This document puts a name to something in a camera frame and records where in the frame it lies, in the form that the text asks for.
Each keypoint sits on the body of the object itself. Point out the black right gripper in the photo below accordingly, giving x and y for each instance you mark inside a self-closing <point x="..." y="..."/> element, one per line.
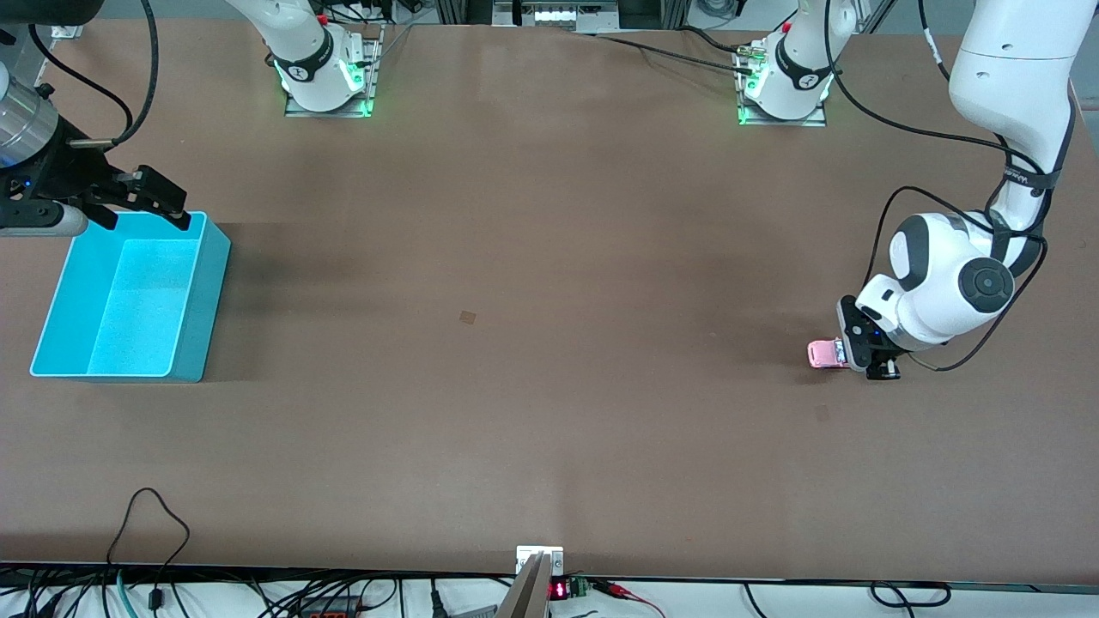
<point x="64" y="172"/>

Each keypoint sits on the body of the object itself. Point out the small metal corner bracket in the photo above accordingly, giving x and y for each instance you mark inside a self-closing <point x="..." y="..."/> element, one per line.
<point x="67" y="30"/>

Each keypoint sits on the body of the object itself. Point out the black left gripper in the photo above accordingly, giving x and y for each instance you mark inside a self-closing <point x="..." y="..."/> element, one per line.
<point x="880" y="370"/>

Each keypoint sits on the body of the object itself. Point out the red LED display module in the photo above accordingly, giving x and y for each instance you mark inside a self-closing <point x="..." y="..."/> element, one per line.
<point x="562" y="589"/>

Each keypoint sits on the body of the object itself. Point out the pink jeep toy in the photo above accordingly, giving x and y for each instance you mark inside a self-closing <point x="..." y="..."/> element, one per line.
<point x="826" y="354"/>

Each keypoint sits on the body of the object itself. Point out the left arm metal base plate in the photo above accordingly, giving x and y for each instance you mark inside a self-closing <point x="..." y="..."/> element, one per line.
<point x="781" y="122"/>

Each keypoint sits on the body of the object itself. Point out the red clip lead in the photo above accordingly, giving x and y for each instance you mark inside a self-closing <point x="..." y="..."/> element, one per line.
<point x="631" y="594"/>

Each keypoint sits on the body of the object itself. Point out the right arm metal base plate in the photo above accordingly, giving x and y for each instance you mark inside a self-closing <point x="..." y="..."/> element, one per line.
<point x="371" y="73"/>

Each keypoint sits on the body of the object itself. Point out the teal plastic bin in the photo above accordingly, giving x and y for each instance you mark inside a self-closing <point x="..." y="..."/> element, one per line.
<point x="129" y="318"/>

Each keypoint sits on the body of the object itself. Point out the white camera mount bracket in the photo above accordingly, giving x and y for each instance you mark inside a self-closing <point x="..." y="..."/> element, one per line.
<point x="539" y="558"/>

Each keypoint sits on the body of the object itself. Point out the grey lit equipment box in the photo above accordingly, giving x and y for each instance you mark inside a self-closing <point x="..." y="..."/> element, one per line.
<point x="558" y="13"/>

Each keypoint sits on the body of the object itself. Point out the black power strip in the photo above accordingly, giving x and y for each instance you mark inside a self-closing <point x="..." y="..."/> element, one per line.
<point x="330" y="609"/>

